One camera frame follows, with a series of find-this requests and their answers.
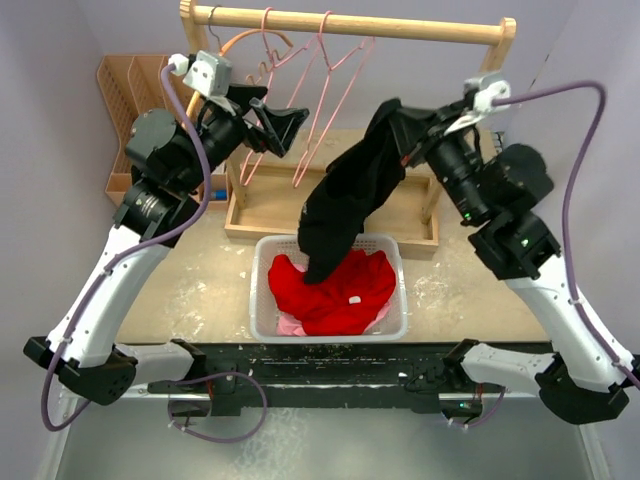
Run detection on peach plastic file organizer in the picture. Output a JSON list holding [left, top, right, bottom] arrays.
[[97, 54, 232, 211]]

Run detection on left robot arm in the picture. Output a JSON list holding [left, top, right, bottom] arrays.
[[24, 85, 309, 406]]

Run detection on orange hanger with metal hook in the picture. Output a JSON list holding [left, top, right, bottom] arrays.
[[179, 0, 294, 119]]

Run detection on pink tank top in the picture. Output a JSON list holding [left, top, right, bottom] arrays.
[[275, 264, 391, 338]]

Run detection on white plastic basket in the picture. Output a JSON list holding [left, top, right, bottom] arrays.
[[249, 234, 408, 344]]

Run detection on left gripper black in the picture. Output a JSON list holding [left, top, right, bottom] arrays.
[[175, 82, 306, 193]]

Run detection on aluminium frame rail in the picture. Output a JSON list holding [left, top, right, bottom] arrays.
[[39, 130, 611, 480]]

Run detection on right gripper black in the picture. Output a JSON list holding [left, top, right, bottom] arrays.
[[387, 98, 492, 223]]

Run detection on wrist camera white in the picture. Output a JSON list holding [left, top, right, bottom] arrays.
[[444, 71, 511, 136], [169, 50, 235, 114]]

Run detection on red t shirt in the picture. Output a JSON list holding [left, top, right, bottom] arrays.
[[267, 248, 398, 337]]

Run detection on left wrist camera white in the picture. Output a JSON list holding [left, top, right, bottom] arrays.
[[169, 50, 235, 114]]

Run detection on pink wire hanger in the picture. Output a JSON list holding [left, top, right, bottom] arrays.
[[240, 7, 318, 187], [292, 10, 375, 188]]

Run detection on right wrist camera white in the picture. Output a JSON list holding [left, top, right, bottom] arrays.
[[444, 71, 511, 136]]

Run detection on purple cable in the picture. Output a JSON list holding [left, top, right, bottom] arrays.
[[40, 64, 271, 444], [439, 81, 640, 430]]

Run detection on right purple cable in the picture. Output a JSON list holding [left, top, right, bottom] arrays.
[[439, 81, 640, 430]]

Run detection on black t shirt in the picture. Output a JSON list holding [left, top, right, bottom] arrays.
[[297, 98, 406, 285]]

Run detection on blue grey cylinder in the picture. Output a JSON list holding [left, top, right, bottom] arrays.
[[211, 189, 228, 201]]

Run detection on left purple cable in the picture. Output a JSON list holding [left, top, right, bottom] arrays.
[[40, 64, 271, 444]]

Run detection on wooden clothes rack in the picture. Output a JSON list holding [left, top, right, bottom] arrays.
[[179, 1, 517, 259]]

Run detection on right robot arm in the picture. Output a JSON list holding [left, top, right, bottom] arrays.
[[391, 102, 639, 425]]

